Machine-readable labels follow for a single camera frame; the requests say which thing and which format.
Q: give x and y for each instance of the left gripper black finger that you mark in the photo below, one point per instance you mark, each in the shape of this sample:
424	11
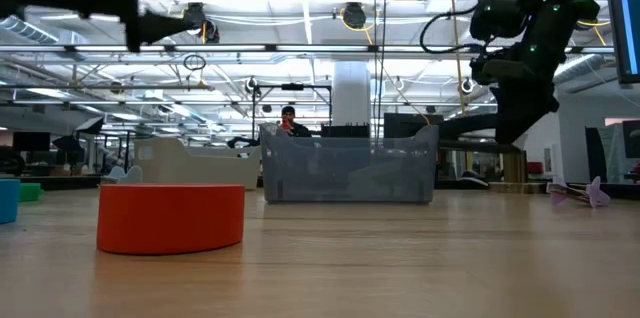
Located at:
160	28

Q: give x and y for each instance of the purple staple remover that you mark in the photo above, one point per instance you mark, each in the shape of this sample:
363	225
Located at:
595	193

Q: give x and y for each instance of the person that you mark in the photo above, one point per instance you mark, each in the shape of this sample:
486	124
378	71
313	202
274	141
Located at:
295	128

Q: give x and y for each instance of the black aluminium table frame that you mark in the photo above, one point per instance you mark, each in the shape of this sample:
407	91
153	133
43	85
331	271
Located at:
75	183

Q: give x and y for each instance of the black background station frame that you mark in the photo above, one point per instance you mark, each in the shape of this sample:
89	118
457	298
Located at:
292	86

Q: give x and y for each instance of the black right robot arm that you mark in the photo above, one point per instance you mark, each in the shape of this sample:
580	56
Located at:
545	23

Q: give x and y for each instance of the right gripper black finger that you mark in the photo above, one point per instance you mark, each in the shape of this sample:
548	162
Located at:
535	108
505	113

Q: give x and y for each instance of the red tape roll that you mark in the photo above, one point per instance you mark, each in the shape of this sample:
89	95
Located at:
170	218

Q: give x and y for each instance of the grey translucent plastic bin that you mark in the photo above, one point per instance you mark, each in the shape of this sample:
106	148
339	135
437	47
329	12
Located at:
350	173

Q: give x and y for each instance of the computer monitor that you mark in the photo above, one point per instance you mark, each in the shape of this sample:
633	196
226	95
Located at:
625	18

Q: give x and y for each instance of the light blue tape roll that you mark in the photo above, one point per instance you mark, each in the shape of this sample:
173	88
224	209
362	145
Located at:
9	203

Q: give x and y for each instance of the white bin with scooped rim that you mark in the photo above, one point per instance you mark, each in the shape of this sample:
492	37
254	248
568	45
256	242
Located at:
200	168

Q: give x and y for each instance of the black background monitor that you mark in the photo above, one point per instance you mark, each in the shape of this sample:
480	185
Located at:
345	132
410	127

